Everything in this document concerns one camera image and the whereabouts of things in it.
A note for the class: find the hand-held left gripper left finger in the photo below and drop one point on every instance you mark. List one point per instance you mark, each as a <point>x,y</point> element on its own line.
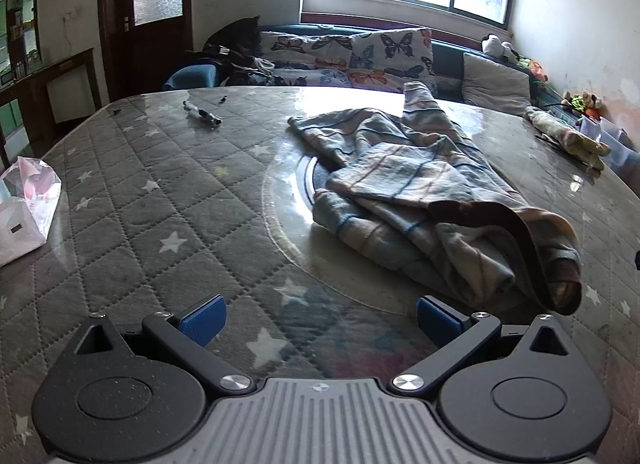
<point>205,319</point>

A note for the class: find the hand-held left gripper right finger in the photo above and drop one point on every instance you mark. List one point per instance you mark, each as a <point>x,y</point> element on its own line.
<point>437,316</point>

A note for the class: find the blue beige striped towel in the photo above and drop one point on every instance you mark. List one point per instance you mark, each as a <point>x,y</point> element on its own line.
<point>425,194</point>

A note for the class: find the white pink plastic bag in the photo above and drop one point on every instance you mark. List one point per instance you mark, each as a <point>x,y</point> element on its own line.
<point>25,224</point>

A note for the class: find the marker pen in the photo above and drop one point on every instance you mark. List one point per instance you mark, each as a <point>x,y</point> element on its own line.
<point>200,114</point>

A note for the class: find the thin black curved stick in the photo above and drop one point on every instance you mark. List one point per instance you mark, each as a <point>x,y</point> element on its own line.
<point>550,141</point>

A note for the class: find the folded yellow cloth in plastic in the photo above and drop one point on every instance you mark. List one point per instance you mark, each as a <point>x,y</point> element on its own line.
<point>565,136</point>

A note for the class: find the grey cushion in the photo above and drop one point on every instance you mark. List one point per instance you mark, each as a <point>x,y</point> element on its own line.
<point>492,84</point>

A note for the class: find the clear plastic storage box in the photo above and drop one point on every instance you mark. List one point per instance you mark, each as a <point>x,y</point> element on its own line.
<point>615,139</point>

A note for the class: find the blue sofa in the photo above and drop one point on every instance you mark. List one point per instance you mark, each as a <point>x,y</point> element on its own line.
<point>447,64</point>

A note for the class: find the brown plush toy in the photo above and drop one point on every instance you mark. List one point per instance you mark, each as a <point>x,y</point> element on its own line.
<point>582,104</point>

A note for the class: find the orange green toy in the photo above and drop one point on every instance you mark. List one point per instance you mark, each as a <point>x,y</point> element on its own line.
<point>535,69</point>

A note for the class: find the large butterfly print pillow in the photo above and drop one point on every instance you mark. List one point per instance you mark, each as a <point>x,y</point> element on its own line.
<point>390,51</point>

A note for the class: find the dark wooden door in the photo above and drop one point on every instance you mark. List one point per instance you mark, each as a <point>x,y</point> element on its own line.
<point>150,54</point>

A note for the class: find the white plush toy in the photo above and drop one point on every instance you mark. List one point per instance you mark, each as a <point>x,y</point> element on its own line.
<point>497,46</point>

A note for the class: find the black bag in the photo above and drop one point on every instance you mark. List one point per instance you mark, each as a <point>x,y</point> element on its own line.
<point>235,39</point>

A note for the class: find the butterfly print cushion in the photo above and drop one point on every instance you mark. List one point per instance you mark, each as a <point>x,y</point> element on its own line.
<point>310,51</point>

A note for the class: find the wooden display cabinet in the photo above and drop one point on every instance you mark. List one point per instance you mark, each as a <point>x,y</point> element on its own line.
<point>20,19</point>

